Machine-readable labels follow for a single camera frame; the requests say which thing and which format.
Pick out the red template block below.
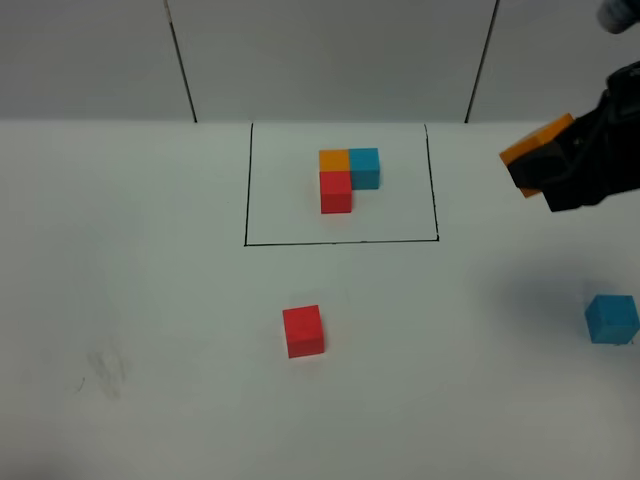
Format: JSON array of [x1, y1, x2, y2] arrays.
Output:
[[319, 171, 353, 214]]

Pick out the blue template block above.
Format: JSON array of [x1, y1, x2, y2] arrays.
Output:
[[348, 148, 381, 190]]

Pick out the orange template block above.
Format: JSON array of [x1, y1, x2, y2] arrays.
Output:
[[319, 149, 350, 172]]

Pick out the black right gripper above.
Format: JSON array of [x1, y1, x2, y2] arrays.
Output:
[[507, 62, 639, 212]]

